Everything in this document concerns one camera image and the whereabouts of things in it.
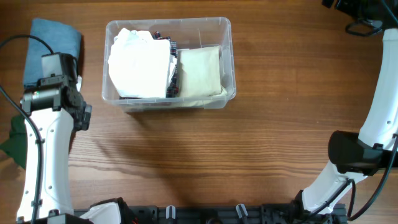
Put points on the white garment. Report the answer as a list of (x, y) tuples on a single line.
[(140, 65)]

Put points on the plaid shirt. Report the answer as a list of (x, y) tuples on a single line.
[(172, 84)]

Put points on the clear plastic storage container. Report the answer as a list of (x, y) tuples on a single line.
[(189, 33)]

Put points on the cream cloth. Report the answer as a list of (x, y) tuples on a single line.
[(153, 72)]

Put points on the dark green garment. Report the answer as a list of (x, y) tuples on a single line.
[(16, 145)]

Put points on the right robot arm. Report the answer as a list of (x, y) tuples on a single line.
[(355, 156)]

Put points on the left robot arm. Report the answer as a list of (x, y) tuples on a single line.
[(54, 109)]

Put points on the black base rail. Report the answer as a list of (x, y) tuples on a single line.
[(264, 214)]

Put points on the folded blue towel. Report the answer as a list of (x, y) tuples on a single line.
[(60, 37)]

